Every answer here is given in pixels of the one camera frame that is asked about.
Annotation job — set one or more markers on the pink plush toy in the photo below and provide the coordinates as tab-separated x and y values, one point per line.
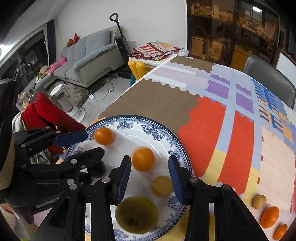
62	60

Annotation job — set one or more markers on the grey chair left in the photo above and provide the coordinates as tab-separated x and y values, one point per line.
271	78

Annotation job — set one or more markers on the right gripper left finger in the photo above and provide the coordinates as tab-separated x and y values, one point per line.
66	220

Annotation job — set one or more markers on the black upright vacuum cleaner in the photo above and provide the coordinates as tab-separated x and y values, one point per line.
123	48

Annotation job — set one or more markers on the folded striped cloth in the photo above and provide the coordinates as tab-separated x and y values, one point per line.
153	51

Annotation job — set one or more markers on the white cylindrical heater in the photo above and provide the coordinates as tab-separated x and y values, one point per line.
61	97

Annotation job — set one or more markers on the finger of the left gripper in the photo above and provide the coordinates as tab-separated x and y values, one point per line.
78	162
42	138

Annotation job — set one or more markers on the colourful patchwork tablecloth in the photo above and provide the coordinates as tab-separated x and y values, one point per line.
234	129

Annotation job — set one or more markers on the yellow chair back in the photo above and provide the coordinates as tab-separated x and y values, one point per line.
138	68

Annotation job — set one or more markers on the brown kiwi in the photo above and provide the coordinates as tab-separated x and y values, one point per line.
259	201
162	186

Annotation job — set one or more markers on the grey sofa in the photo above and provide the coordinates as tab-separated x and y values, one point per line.
89	59

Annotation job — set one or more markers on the blue white porcelain plate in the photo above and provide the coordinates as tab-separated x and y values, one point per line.
131	132

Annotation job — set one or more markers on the green apple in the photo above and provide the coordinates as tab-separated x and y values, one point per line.
137	215

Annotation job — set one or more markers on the orange mandarin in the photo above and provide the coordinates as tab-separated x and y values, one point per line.
269	217
280	231
103	136
143	159

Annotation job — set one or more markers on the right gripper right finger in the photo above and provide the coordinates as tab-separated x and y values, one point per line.
233	220

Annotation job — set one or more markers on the dark glass display cabinet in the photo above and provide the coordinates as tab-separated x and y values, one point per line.
226	32

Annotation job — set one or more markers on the red jacket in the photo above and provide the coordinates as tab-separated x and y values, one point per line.
43	113

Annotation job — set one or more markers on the dark plum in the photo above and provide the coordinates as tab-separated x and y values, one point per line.
97	170
84	178

